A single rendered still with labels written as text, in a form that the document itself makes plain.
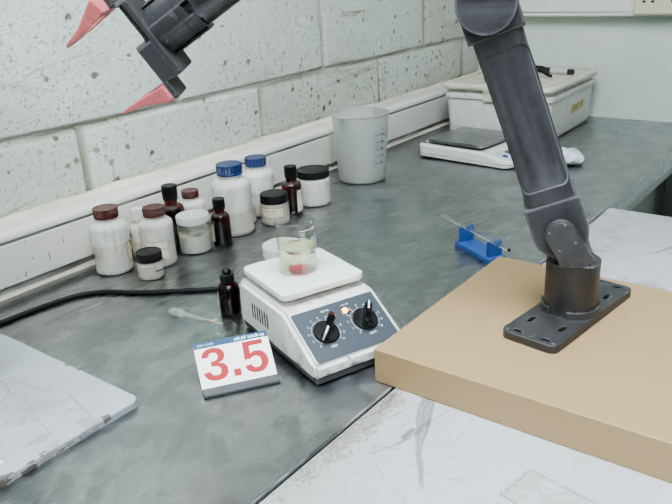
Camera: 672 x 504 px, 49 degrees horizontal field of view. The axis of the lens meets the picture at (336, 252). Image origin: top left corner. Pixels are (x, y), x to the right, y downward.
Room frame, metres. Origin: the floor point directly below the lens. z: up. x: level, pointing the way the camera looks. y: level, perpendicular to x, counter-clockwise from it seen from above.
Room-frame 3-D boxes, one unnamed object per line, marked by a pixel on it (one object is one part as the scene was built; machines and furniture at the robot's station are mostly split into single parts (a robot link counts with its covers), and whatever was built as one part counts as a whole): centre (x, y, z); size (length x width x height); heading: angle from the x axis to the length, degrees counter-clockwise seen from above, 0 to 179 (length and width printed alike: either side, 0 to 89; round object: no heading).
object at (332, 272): (0.88, 0.05, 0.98); 0.12 x 0.12 x 0.01; 31
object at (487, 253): (1.11, -0.24, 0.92); 0.10 x 0.03 x 0.04; 23
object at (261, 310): (0.86, 0.03, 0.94); 0.22 x 0.13 x 0.08; 31
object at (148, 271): (1.09, 0.30, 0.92); 0.04 x 0.04 x 0.04
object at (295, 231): (0.88, 0.05, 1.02); 0.06 x 0.05 x 0.08; 126
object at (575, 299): (0.80, -0.28, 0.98); 0.20 x 0.07 x 0.08; 135
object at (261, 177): (1.39, 0.15, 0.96); 0.06 x 0.06 x 0.11
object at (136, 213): (1.19, 0.33, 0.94); 0.03 x 0.03 x 0.09
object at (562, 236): (0.80, -0.27, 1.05); 0.09 x 0.06 x 0.06; 167
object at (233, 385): (0.76, 0.13, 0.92); 0.09 x 0.06 x 0.04; 107
